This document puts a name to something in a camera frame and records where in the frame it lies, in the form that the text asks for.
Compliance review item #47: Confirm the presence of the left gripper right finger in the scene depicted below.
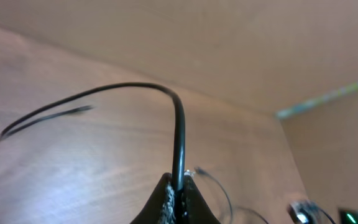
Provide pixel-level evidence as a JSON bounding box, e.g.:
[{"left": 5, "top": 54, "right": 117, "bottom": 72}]
[{"left": 178, "top": 175, "right": 220, "bottom": 224}]

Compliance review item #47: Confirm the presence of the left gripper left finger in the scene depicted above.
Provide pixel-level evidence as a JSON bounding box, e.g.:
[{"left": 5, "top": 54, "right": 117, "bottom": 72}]
[{"left": 131, "top": 173, "right": 176, "bottom": 224}]

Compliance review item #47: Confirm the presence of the thin black split cable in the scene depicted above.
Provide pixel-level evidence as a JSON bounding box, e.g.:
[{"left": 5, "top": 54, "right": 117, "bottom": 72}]
[{"left": 193, "top": 166, "right": 270, "bottom": 224}]

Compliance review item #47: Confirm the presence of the thick black USB cable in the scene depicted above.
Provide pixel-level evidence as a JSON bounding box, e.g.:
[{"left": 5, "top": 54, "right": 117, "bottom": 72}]
[{"left": 0, "top": 82, "right": 186, "bottom": 192}]

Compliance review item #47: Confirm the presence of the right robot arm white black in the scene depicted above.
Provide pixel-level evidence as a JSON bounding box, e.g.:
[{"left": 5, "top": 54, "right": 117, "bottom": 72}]
[{"left": 287, "top": 200, "right": 358, "bottom": 224}]

